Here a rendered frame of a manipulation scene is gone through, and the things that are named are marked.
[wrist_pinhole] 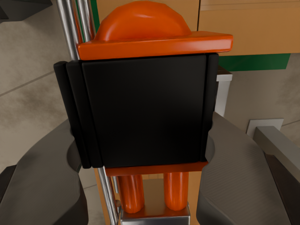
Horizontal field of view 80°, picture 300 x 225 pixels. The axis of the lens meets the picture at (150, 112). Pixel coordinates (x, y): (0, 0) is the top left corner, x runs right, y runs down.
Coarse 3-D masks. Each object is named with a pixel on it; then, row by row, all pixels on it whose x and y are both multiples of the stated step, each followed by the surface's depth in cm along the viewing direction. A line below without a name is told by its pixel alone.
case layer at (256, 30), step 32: (96, 0) 69; (128, 0) 69; (160, 0) 69; (192, 0) 69; (224, 0) 70; (256, 0) 70; (288, 0) 70; (224, 32) 75; (256, 32) 75; (288, 32) 76
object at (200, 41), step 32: (192, 32) 12; (96, 64) 9; (128, 64) 9; (160, 64) 9; (192, 64) 9; (96, 96) 9; (128, 96) 10; (160, 96) 10; (192, 96) 10; (96, 128) 10; (128, 128) 10; (160, 128) 10; (192, 128) 10; (128, 160) 11; (160, 160) 11; (192, 160) 12
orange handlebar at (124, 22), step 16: (144, 0) 10; (112, 16) 9; (128, 16) 9; (144, 16) 9; (160, 16) 9; (176, 16) 10; (112, 32) 9; (128, 32) 9; (144, 32) 10; (160, 32) 9; (176, 32) 10; (128, 176) 14; (176, 176) 14; (128, 192) 15; (176, 192) 15; (128, 208) 16; (176, 208) 16
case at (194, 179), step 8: (96, 168) 55; (96, 176) 57; (144, 176) 57; (152, 176) 57; (160, 176) 57; (192, 176) 58; (200, 176) 58; (112, 184) 58; (192, 184) 59; (192, 192) 61; (104, 200) 62; (120, 200) 62; (192, 200) 63; (104, 208) 64; (192, 208) 65; (104, 216) 66; (192, 216) 68; (120, 224) 69; (192, 224) 70
